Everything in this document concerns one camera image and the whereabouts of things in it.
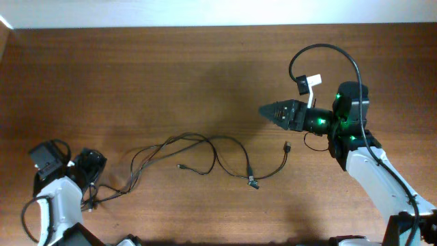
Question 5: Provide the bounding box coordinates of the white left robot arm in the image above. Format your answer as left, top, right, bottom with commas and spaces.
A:
20, 139, 107, 245

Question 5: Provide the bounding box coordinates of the small black adapter plug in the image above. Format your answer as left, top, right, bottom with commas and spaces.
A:
248, 180, 259, 189

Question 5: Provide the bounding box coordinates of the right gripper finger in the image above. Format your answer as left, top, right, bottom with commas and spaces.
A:
259, 100, 299, 116
269, 114, 293, 130

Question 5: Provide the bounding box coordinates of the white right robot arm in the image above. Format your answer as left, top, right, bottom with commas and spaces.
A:
259, 81, 436, 245

